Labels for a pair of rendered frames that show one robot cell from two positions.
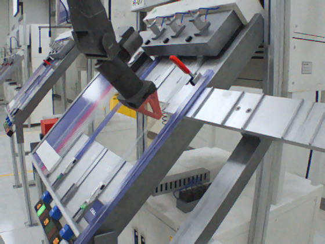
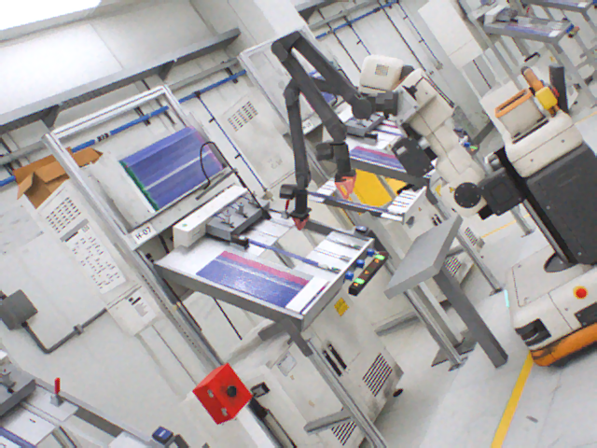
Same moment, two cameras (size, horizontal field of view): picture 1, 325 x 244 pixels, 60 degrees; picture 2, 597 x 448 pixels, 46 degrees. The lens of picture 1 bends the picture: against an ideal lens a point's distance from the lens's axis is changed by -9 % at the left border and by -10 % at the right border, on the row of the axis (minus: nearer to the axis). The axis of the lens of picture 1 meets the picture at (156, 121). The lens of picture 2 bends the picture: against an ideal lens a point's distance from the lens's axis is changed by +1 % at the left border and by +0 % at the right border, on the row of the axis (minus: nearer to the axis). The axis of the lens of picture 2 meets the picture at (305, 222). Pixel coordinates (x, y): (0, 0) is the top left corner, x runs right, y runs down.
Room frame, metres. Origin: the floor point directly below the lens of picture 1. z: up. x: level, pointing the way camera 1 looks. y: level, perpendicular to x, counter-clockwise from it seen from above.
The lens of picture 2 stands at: (1.82, 3.08, 1.23)
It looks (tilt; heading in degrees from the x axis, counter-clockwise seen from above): 5 degrees down; 250
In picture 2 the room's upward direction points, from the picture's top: 36 degrees counter-clockwise
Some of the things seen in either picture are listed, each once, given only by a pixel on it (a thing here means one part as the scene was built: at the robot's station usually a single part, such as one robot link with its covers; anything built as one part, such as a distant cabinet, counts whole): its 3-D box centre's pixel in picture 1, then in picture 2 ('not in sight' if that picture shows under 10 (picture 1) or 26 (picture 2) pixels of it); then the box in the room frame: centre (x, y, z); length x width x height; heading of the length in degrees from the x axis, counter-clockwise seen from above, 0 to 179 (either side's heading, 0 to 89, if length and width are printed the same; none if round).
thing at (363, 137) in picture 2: not in sight; (399, 200); (-0.17, -0.82, 0.65); 1.01 x 0.73 x 1.29; 121
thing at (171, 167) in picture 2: not in sight; (169, 170); (1.06, -0.14, 1.52); 0.51 x 0.13 x 0.27; 31
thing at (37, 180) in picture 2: not in sight; (82, 156); (1.31, -0.34, 1.82); 0.68 x 0.30 x 0.20; 31
